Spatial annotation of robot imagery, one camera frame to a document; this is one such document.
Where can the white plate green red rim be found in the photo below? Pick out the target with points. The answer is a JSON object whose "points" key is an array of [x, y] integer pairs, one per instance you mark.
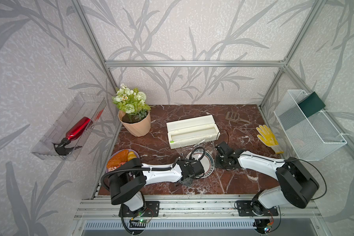
{"points": [[208, 165]]}

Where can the red spray bottle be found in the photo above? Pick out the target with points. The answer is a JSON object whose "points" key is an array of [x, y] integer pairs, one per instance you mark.
{"points": [[74, 133]]}

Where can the white wire mesh basket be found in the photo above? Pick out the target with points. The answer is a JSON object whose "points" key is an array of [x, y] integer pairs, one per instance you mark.
{"points": [[312, 138]]}

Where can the brown slotted spatula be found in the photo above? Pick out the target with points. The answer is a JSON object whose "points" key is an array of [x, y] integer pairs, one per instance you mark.
{"points": [[235, 117]]}

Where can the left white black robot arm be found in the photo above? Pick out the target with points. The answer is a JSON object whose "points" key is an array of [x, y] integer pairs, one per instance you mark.
{"points": [[125, 183]]}

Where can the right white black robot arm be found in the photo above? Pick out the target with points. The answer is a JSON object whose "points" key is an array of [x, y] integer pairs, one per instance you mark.
{"points": [[296, 185]]}

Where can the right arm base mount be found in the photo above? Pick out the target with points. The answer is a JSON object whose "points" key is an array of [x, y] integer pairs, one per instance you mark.
{"points": [[244, 209]]}

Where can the beige flower pot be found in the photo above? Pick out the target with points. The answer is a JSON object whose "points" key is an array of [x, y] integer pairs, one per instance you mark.
{"points": [[138, 129]]}

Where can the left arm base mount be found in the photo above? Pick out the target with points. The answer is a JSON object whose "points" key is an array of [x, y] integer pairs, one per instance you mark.
{"points": [[151, 209]]}

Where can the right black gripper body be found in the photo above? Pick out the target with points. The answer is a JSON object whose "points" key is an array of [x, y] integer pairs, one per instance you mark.
{"points": [[221, 162]]}

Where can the aluminium front rail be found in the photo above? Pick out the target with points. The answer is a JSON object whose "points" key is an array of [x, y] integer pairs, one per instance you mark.
{"points": [[189, 207]]}

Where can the clear plastic wrap sheet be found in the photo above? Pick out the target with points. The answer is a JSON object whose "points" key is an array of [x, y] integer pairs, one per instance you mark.
{"points": [[206, 144]]}

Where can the dark green card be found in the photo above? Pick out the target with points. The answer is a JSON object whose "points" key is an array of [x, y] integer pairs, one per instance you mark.
{"points": [[311, 105]]}

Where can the clear plastic wall bin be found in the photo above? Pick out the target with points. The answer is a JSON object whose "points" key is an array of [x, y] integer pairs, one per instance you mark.
{"points": [[82, 105]]}

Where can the cream plastic wrap dispenser box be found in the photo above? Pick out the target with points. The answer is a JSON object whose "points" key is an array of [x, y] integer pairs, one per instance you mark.
{"points": [[192, 131]]}

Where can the yellow work glove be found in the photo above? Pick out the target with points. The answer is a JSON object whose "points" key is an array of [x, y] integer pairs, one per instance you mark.
{"points": [[266, 136]]}

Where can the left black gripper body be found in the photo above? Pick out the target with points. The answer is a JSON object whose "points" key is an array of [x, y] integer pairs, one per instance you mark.
{"points": [[190, 182]]}

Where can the white green artificial flowers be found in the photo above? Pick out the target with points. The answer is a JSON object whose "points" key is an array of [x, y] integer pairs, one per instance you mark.
{"points": [[132, 102]]}

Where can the purple plate of toy food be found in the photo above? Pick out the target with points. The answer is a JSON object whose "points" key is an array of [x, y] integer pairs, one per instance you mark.
{"points": [[120, 158]]}

